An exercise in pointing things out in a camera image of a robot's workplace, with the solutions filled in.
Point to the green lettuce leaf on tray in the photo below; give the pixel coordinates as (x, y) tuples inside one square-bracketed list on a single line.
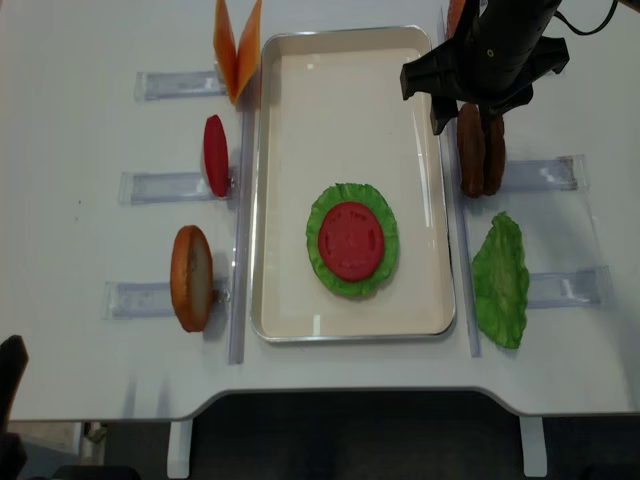
[(373, 199)]

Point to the clear long rail right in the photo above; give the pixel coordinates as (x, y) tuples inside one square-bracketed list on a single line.
[(455, 205)]

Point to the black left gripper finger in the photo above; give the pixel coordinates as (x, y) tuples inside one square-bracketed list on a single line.
[(443, 109)]

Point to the upright red tomato slice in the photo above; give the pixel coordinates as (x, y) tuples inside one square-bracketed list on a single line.
[(216, 157)]

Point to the brown meat patty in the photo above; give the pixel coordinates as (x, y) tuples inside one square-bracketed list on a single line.
[(471, 149), (493, 173)]

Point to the red tomato slice on tray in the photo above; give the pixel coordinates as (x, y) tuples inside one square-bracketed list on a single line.
[(351, 241)]

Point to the clear holder top left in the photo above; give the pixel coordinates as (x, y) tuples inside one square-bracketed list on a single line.
[(154, 86)]

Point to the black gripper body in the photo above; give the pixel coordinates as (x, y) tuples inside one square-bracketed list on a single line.
[(494, 57)]

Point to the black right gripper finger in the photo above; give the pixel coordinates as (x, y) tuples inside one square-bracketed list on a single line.
[(486, 119)]

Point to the upright bun half left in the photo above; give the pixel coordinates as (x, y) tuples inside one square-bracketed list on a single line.
[(191, 278)]

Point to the beige metal-rimmed tray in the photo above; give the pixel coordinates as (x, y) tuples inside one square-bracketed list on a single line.
[(331, 112)]

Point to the upright green lettuce leaf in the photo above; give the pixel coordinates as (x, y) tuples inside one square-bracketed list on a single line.
[(501, 283)]

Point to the clear long rail left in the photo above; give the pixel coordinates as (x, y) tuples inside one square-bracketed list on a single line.
[(243, 238)]

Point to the orange cheese slice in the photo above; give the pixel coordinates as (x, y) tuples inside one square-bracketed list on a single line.
[(225, 49), (248, 55)]

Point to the white table leg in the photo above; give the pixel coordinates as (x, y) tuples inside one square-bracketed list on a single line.
[(179, 449), (534, 451)]

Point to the clear holder middle right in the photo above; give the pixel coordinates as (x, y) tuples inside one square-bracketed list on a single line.
[(566, 173)]

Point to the dark chair part left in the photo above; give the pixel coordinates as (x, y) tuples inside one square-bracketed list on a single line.
[(14, 359)]

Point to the clear long rail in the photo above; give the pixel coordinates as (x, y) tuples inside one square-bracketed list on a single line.
[(455, 205), (243, 238)]

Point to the clear holder middle left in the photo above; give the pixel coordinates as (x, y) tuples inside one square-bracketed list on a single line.
[(156, 188)]

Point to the white table leg left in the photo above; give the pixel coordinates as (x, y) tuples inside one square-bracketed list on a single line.
[(179, 449)]

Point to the clear holder bottom left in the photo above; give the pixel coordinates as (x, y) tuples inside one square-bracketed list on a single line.
[(131, 301)]

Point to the clear holder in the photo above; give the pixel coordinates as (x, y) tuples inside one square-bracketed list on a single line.
[(154, 86), (566, 173), (156, 188), (589, 287), (131, 301)]

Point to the white table leg right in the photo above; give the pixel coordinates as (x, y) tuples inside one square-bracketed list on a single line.
[(534, 451)]

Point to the right orange cheese slice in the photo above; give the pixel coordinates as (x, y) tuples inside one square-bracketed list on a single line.
[(248, 55)]

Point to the left orange cheese slice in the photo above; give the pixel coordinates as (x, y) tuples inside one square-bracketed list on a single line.
[(225, 49)]

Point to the clear holder bottom right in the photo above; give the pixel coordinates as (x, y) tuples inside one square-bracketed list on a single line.
[(589, 287)]

